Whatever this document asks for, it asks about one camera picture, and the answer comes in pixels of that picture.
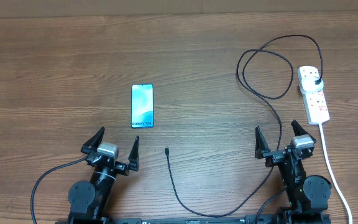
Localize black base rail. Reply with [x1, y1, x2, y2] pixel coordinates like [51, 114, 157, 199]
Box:
[54, 213, 332, 224]

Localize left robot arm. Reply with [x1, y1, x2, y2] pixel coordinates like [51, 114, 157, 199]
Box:
[67, 127, 139, 223]

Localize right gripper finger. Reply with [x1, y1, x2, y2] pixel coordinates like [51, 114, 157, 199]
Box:
[291, 119, 316, 143]
[255, 126, 270, 159]

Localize white power strip cord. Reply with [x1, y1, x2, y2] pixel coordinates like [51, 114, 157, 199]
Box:
[318, 123, 354, 224]

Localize white power strip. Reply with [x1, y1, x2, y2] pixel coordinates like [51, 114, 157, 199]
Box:
[297, 66, 330, 125]

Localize blue Galaxy smartphone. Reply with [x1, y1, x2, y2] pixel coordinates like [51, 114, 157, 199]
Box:
[131, 83, 154, 128]

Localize black USB charging cable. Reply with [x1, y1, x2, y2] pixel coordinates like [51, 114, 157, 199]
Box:
[164, 34, 324, 218]

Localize white charger plug adapter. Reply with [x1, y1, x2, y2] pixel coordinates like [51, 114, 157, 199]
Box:
[300, 77, 324, 94]

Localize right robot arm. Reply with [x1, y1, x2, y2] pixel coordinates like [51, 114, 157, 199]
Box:
[254, 120, 332, 223]

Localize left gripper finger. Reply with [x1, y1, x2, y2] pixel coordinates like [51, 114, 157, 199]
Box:
[128, 136, 139, 172]
[80, 126, 105, 154]

